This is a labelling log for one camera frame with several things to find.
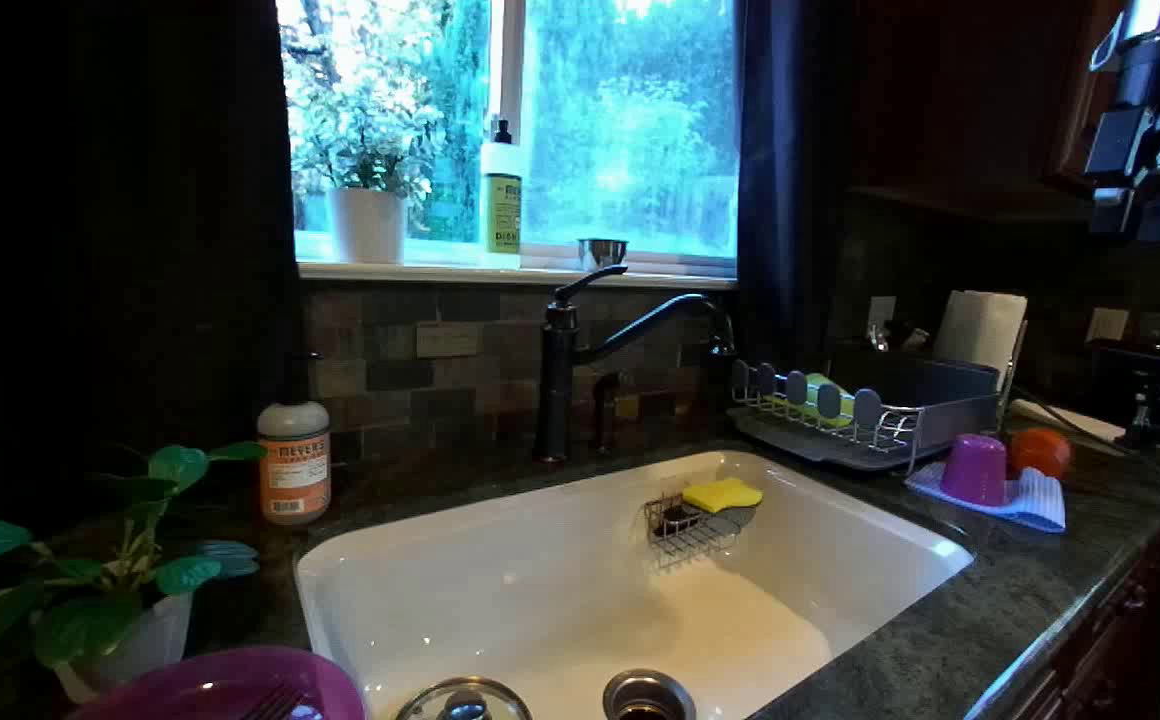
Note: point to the metal sink stopper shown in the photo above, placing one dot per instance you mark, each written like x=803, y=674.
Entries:
x=466, y=699

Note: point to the small dark glass jar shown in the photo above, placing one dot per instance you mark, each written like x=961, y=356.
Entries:
x=604, y=253

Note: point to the yellow sponge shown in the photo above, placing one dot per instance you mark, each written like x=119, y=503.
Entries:
x=722, y=495

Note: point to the white kitchen sink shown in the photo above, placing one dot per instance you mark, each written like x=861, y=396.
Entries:
x=557, y=588

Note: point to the green leafy potted plant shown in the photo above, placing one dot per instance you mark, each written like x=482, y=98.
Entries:
x=83, y=593

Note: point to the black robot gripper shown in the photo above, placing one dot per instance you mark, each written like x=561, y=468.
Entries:
x=1124, y=147

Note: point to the grey dish drying rack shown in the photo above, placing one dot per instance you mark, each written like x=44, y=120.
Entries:
x=866, y=415

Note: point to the green dish soap bottle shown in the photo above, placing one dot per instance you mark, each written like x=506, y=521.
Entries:
x=502, y=190

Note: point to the sink drain strainer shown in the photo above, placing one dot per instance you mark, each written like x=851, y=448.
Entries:
x=645, y=694

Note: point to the wire sponge caddy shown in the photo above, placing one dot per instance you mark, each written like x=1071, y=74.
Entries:
x=676, y=527

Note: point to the white folded dish cloth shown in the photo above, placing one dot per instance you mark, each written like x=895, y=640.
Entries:
x=1032, y=503

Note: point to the dark bronze faucet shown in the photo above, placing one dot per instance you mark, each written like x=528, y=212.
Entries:
x=561, y=353

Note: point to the white paper towel roll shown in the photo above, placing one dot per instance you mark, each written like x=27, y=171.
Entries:
x=980, y=328

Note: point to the orange fruit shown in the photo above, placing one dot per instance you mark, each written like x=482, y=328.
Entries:
x=1040, y=448

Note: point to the dark blue curtain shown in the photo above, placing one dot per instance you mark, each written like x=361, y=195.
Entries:
x=768, y=177

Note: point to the white pot window plant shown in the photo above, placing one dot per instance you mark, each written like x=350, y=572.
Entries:
x=369, y=185

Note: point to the purple plastic bowl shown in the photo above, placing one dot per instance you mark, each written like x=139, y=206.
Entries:
x=230, y=687

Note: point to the purple plastic cup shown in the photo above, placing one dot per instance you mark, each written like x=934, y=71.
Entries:
x=977, y=468

